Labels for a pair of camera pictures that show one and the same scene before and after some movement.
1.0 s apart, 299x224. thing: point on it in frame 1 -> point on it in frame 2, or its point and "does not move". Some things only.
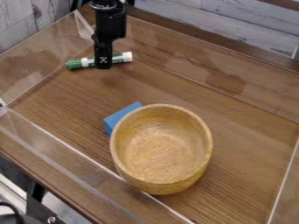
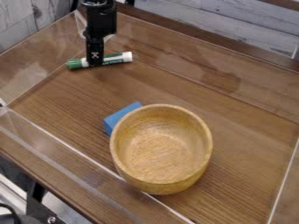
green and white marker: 76,63 does not move
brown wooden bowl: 161,148 does not move
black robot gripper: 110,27 -> 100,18
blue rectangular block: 109,121 does not move
